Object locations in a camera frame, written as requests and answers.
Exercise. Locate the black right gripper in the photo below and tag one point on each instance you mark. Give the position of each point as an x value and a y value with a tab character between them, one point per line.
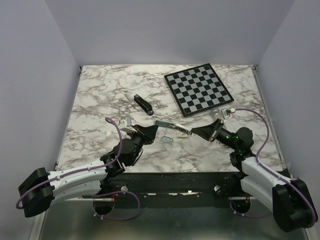
210	132

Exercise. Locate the black grey chessboard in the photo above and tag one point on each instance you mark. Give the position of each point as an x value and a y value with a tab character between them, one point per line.
198	89

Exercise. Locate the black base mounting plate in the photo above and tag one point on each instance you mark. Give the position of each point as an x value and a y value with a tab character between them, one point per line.
189	199

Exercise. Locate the black stapler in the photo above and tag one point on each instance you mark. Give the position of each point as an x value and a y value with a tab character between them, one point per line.
146	106

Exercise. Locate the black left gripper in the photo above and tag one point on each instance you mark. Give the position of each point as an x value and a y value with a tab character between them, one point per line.
147	134

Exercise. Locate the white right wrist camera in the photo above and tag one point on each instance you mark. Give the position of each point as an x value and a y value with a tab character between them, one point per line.
226	114

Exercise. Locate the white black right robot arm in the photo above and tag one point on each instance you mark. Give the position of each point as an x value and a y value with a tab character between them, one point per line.
288	199

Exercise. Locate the staple box tray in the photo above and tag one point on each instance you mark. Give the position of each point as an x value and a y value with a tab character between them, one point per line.
167	140

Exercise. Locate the glitter filled clear tube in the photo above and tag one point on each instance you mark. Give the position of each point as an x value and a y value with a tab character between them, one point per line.
215	113

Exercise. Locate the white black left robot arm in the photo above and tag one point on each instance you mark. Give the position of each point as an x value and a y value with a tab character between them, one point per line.
75	172

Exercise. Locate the aluminium frame rail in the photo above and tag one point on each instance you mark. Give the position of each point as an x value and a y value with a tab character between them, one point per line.
228	182

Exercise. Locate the light blue mini stapler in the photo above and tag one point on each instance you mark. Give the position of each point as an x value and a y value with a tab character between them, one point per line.
174	126

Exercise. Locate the cream staple box sleeve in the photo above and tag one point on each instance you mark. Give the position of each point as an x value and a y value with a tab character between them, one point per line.
181	135

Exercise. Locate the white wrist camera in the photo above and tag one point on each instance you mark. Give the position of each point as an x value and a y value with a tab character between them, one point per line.
226	114
125	125

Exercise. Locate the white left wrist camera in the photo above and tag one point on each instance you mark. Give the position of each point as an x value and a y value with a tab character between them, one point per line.
125	125

